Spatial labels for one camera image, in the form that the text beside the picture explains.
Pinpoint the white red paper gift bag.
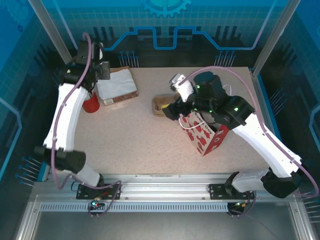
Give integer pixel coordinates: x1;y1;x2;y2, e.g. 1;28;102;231
178;84;232;157

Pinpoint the stack of cardboard cup carriers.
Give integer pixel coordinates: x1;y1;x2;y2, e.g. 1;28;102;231
151;93;180;118

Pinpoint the red cup holder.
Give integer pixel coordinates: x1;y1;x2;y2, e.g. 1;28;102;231
82;91;101;114

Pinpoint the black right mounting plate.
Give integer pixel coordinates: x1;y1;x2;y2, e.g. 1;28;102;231
208;183;256;201

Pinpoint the black mounting plate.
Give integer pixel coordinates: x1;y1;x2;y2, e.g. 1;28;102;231
76;183;122;201
208;183;256;201

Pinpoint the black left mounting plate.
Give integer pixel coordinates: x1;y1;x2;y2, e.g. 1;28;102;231
76;183;122;201

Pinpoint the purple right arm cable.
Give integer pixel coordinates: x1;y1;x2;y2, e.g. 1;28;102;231
183;65;320;198

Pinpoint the left aluminium frame post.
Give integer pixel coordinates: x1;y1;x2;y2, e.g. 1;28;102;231
27;0;81;66

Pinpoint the aluminium frame post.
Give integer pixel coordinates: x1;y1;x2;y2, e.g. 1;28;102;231
251;0;302;76
27;0;81;66

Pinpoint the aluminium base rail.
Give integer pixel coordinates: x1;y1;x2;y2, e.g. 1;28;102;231
32;172;298;203

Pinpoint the right aluminium frame post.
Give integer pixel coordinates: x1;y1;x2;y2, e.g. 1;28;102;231
251;0;302;76

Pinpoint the white slotted cable duct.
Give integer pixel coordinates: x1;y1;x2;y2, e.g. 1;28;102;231
39;202;236;213

